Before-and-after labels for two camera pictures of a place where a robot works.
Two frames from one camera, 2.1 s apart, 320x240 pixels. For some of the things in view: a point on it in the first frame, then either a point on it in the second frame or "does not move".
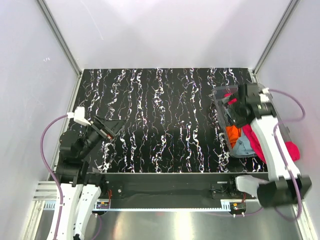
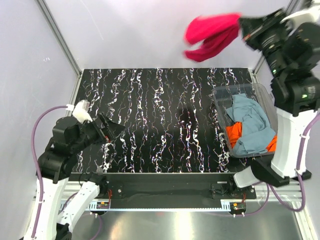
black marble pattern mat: x=166 y=119 does not move
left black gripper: x=107 y=132 does not move
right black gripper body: x=236 y=110 -> x=269 y=36
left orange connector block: x=103 y=205 does not move
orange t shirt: x=233 y=133 does not move
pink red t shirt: x=292 y=147 -> x=217 y=31
